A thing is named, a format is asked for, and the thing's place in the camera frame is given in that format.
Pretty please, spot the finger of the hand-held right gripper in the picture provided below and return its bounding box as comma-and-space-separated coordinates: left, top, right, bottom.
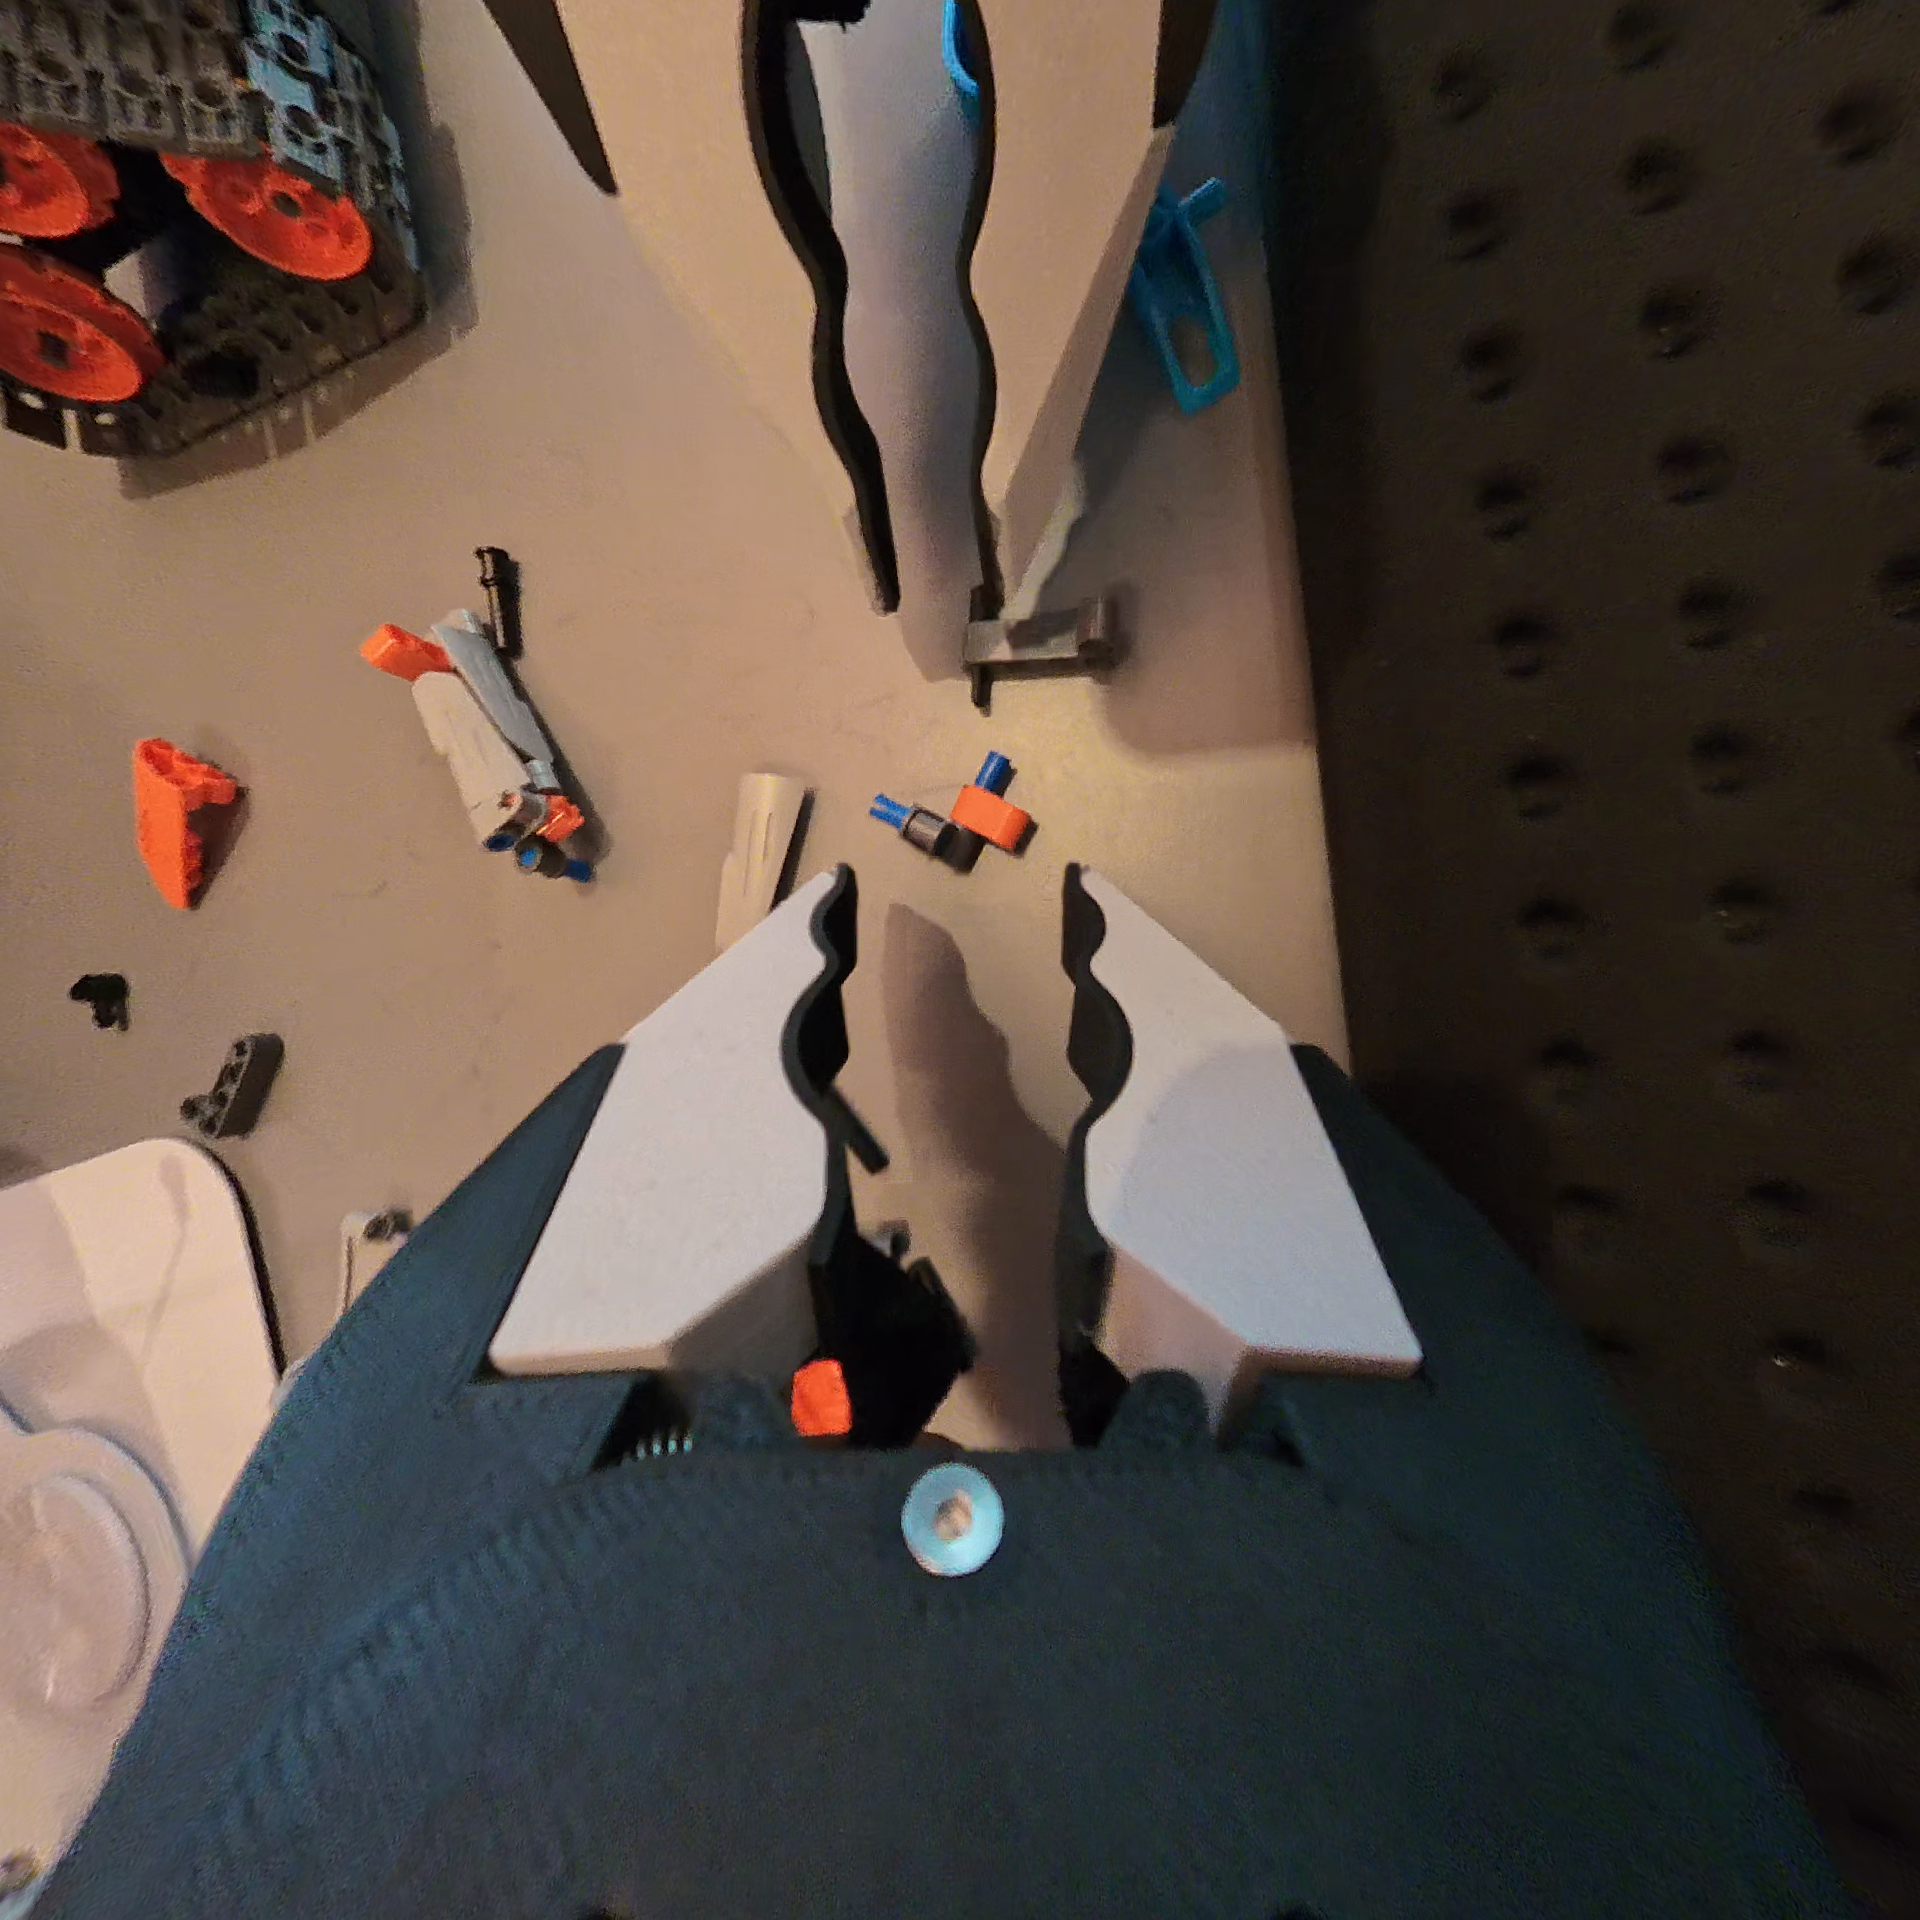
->
562, 0, 905, 614
960, 0, 1176, 602

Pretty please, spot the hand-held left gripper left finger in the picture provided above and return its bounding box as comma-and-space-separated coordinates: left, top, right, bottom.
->
486, 867, 857, 1375

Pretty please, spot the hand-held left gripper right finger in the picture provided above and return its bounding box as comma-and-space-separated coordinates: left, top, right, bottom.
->
1062, 867, 1423, 1412

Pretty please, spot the orange connector with blue pins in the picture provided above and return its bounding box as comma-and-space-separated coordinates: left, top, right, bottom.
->
866, 750, 1040, 876

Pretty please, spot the blue plastic tool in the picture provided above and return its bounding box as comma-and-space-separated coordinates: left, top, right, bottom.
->
942, 0, 1246, 421

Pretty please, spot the tracked toy robot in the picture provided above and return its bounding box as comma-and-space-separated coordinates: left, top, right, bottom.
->
0, 0, 431, 460

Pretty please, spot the white pointed panel piece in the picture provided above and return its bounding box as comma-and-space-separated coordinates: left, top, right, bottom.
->
713, 771, 814, 951

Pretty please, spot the dark grey short beam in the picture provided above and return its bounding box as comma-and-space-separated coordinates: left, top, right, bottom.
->
178, 1031, 287, 1140

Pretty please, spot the white book stand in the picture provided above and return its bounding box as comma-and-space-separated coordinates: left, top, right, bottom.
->
0, 1137, 287, 1892

